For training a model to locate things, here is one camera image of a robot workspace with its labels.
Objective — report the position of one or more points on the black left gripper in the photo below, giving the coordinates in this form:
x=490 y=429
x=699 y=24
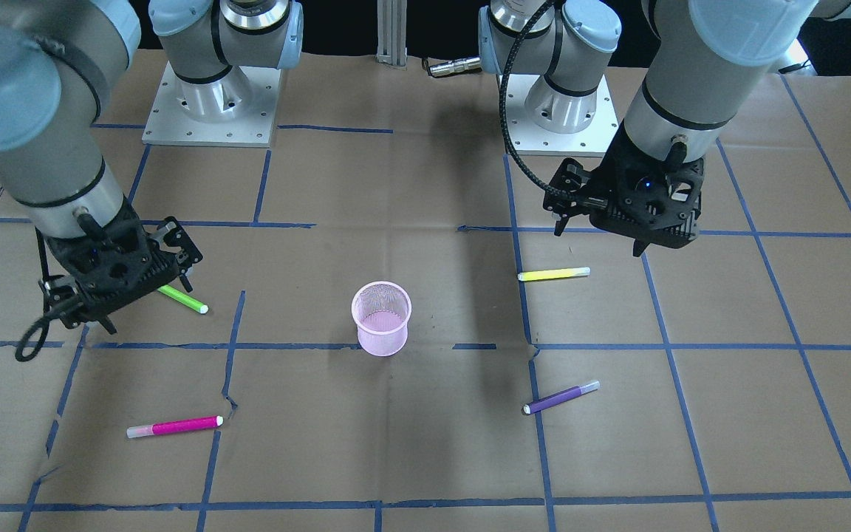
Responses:
x=606 y=179

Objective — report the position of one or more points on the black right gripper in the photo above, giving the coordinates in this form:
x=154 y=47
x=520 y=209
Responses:
x=173 y=249

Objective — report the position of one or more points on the pink pen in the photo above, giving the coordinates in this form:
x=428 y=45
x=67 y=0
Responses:
x=211 y=422

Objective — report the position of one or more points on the purple pen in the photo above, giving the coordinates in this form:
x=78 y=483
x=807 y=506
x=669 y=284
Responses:
x=557 y=398

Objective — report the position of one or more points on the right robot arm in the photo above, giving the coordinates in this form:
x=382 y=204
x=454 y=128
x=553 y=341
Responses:
x=59 y=61

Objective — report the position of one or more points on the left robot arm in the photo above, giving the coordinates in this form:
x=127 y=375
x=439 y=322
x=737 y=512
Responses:
x=711 y=56

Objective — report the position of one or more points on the pink mesh cup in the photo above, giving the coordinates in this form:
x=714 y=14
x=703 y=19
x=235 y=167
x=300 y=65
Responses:
x=381 y=312

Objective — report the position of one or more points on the yellow pen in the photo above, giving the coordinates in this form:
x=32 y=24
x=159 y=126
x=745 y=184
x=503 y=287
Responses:
x=552 y=274

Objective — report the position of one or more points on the green pen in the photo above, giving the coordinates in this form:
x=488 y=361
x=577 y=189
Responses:
x=184 y=299

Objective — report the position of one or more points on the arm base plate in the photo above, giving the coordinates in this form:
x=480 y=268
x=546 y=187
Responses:
x=521 y=125
x=248 y=111

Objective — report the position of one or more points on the aluminium frame post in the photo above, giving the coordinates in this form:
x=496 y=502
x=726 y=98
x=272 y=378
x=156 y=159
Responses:
x=391 y=33

